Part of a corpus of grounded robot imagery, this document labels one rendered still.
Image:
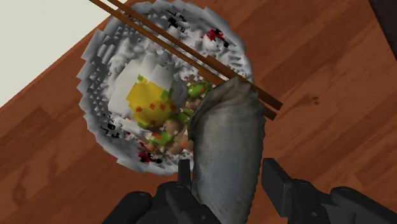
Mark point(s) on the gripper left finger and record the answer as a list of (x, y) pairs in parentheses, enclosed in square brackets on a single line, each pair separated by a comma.
[(173, 201)]

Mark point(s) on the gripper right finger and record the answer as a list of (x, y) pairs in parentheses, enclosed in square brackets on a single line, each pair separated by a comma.
[(297, 195)]

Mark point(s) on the grey rough cylinder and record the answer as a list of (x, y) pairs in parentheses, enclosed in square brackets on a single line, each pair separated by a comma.
[(228, 145)]

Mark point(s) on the brown wooden table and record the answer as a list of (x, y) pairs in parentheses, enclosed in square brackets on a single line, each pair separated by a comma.
[(325, 77)]

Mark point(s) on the brown wooden chopstick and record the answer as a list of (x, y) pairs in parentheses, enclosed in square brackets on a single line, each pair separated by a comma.
[(204, 74), (223, 69)]

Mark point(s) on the white bowl of food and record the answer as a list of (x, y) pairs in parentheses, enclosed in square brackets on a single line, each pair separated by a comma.
[(124, 77)]

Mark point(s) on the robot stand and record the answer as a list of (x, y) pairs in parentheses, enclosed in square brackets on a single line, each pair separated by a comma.
[(386, 21)]

